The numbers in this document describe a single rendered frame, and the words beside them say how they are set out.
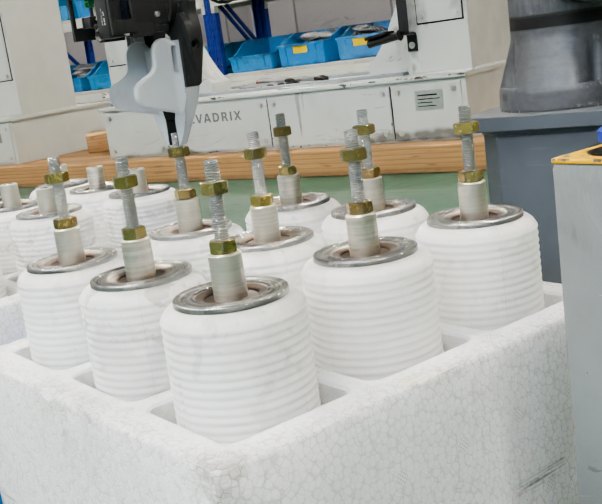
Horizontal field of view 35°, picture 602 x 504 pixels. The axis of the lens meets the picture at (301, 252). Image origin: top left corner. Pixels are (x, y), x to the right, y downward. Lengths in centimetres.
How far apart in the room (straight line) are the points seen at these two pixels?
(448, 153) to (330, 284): 203
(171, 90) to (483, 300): 32
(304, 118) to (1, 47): 149
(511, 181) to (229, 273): 51
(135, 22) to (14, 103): 323
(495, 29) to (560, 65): 189
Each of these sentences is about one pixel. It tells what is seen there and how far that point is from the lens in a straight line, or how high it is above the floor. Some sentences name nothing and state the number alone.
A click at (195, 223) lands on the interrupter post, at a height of 26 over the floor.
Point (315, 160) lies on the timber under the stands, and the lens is 290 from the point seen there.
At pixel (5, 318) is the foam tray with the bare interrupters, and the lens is 106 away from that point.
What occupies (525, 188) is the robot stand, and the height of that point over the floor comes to 22.
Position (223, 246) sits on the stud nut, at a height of 29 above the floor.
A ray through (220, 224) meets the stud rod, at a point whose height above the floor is 30.
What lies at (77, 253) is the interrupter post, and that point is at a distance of 81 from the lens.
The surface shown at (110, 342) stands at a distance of 69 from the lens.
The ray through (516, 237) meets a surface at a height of 24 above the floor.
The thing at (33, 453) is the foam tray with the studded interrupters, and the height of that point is 12.
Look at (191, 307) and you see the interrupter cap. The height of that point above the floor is 25.
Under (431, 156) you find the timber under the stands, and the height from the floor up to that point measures 5.
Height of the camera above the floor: 40
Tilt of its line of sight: 12 degrees down
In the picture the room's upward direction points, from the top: 8 degrees counter-clockwise
